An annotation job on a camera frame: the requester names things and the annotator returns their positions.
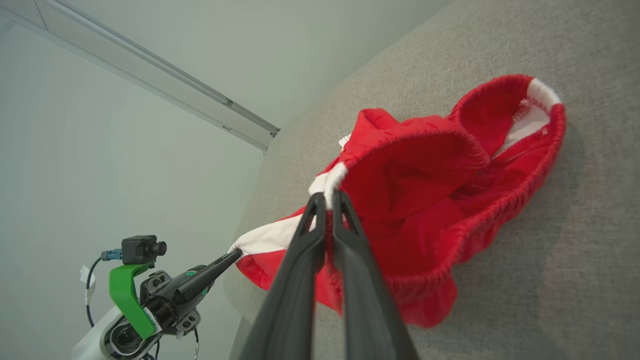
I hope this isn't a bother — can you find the red shorts white trim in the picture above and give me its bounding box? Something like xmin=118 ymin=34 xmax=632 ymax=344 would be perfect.
xmin=232 ymin=74 xmax=567 ymax=329

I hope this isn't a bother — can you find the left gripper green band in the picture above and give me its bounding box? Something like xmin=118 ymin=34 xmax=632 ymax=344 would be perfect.
xmin=109 ymin=248 xmax=244 ymax=342

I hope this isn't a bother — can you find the grey metal partition post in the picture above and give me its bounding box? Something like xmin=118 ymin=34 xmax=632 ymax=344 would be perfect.
xmin=0 ymin=0 xmax=281 ymax=152

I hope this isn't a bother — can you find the white cable label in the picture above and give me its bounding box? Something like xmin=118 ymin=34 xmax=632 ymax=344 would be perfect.
xmin=80 ymin=265 xmax=97 ymax=306

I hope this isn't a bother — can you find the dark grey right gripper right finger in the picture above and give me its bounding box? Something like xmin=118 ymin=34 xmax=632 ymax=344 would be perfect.
xmin=332 ymin=190 xmax=420 ymax=360

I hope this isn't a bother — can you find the black cable teal plug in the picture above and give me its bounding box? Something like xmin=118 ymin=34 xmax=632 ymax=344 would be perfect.
xmin=85 ymin=249 xmax=123 ymax=328

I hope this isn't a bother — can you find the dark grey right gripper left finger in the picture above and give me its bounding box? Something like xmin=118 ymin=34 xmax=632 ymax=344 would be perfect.
xmin=240 ymin=194 xmax=328 ymax=360

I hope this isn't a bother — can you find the grey fabric sofa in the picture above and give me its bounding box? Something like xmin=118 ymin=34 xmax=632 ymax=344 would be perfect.
xmin=222 ymin=0 xmax=640 ymax=360

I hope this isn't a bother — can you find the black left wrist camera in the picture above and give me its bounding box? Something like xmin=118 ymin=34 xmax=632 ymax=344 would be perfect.
xmin=121 ymin=235 xmax=168 ymax=265

